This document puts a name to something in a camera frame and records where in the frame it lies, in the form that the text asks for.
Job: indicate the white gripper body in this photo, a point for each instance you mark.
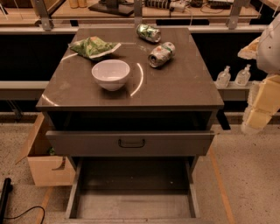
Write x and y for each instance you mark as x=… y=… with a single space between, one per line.
x=269 y=51

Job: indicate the open lower drawer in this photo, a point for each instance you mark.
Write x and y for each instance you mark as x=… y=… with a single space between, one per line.
x=133 y=191

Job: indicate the power strip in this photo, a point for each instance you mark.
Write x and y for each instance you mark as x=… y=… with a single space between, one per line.
x=178 y=6

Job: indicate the left clear sanitizer bottle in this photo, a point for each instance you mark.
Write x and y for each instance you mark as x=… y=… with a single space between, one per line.
x=223 y=78

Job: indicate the black drawer handle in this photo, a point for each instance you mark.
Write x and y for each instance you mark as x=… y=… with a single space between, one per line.
x=133 y=144

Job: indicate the green soda can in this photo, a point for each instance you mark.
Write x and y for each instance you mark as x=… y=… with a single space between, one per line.
x=148 y=33

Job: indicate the black monitor base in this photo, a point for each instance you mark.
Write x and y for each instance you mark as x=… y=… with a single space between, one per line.
x=115 y=7

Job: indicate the right clear sanitizer bottle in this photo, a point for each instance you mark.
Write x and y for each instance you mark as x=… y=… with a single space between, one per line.
x=242 y=78

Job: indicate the cardboard box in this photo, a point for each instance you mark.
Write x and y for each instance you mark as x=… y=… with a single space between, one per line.
x=46 y=166

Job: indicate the grey drawer cabinet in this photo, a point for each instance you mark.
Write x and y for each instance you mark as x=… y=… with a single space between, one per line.
x=179 y=96

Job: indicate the upper grey drawer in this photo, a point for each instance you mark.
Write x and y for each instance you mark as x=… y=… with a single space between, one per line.
x=105 y=143

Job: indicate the clear sanitizer bottle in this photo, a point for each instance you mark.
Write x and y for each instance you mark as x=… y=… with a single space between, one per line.
x=242 y=78
x=223 y=78

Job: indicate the black cylindrical object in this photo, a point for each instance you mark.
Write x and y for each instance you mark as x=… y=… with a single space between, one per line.
x=7 y=188

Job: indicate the white bowl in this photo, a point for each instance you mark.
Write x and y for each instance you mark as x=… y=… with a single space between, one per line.
x=111 y=74

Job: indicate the green chip bag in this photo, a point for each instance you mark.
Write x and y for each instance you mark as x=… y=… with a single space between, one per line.
x=94 y=47

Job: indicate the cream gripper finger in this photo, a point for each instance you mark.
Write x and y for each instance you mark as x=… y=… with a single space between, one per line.
x=253 y=120
x=249 y=52

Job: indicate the crushed 7up can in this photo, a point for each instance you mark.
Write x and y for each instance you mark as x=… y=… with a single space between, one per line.
x=161 y=54

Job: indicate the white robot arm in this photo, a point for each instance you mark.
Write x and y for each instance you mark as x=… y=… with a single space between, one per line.
x=268 y=52

